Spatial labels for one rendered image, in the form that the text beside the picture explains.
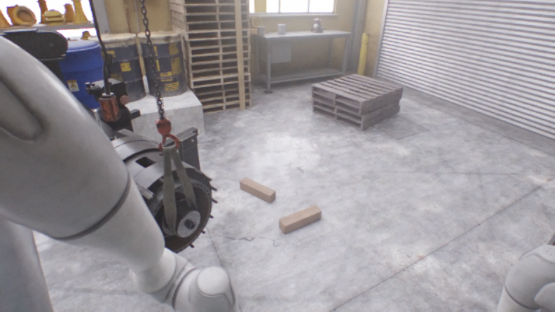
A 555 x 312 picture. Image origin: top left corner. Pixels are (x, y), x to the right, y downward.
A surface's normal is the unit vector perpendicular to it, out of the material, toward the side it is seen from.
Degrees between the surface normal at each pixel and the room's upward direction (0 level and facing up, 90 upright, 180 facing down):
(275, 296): 0
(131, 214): 96
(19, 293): 90
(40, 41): 90
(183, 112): 90
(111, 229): 108
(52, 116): 76
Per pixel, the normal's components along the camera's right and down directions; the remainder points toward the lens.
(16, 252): 0.98, 0.15
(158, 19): 0.46, 0.42
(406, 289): 0.02, -0.88
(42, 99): 0.94, -0.24
